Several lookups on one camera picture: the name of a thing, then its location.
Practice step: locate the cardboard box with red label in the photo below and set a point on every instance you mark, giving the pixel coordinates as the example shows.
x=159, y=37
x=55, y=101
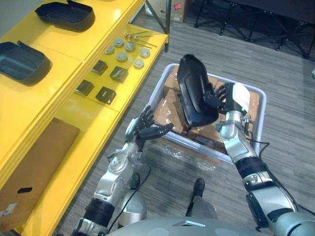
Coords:
x=178, y=11

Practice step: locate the black shelf post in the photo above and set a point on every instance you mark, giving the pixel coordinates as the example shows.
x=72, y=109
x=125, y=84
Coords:
x=167, y=22

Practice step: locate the silver robot leg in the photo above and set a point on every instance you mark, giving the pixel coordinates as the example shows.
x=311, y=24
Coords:
x=133, y=209
x=203, y=209

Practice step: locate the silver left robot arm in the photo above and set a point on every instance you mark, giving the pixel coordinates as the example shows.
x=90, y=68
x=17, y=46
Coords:
x=110, y=177

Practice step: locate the taped brown cardboard packet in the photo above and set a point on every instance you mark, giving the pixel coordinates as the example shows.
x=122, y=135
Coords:
x=253, y=100
x=167, y=115
x=169, y=84
x=216, y=81

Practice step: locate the dark right robot foot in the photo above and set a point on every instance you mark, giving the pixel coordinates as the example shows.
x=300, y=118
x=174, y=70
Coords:
x=198, y=186

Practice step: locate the black folding table frame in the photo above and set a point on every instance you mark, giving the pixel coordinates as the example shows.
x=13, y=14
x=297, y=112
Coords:
x=258, y=22

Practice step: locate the dark robot foot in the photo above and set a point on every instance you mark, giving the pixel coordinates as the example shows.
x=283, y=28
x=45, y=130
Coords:
x=198, y=186
x=135, y=180

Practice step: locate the silver left robot leg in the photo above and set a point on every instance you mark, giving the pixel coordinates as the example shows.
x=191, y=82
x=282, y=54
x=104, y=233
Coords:
x=133, y=209

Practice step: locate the flat brown cardboard box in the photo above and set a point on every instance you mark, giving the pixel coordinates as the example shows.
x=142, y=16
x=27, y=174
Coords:
x=41, y=162

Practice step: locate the dark left robot foot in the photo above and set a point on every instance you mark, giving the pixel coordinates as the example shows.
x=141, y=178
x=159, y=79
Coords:
x=135, y=180

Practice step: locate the silver right robot leg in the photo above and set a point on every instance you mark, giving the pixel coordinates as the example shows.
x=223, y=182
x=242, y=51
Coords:
x=203, y=209

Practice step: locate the clear plastic film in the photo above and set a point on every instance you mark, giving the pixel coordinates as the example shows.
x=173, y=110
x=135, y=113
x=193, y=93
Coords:
x=187, y=157

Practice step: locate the black plastic housing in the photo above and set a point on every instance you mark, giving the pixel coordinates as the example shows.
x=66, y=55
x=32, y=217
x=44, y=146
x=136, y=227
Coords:
x=183, y=108
x=66, y=16
x=22, y=64
x=193, y=86

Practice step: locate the plain brown cardboard box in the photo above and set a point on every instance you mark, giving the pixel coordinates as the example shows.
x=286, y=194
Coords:
x=157, y=7

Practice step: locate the pale plastic bin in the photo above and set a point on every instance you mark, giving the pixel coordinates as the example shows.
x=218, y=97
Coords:
x=157, y=88

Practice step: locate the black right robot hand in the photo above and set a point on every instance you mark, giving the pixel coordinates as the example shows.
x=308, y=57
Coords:
x=233, y=100

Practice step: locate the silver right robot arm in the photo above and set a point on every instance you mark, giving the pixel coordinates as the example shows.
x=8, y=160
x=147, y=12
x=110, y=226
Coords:
x=261, y=182

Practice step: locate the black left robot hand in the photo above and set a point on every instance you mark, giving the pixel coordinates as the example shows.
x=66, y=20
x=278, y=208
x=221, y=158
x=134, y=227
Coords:
x=147, y=132

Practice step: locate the small black square block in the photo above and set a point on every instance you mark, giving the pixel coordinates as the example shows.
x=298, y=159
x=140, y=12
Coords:
x=119, y=73
x=85, y=87
x=99, y=67
x=105, y=94

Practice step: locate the thin metal rod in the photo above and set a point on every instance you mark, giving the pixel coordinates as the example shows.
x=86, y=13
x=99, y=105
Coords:
x=146, y=44

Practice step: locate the yellow metal shelf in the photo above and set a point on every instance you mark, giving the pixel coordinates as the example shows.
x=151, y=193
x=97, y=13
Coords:
x=49, y=103

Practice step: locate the grey robot torso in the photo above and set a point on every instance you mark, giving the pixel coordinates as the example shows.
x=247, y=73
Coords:
x=187, y=227

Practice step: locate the copper-headed metal bolt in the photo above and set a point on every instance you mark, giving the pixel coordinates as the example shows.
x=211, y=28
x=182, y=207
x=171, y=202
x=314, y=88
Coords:
x=135, y=37
x=127, y=35

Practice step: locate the round grey metal disc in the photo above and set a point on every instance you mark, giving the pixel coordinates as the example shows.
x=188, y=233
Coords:
x=144, y=52
x=129, y=46
x=121, y=56
x=139, y=63
x=118, y=42
x=109, y=50

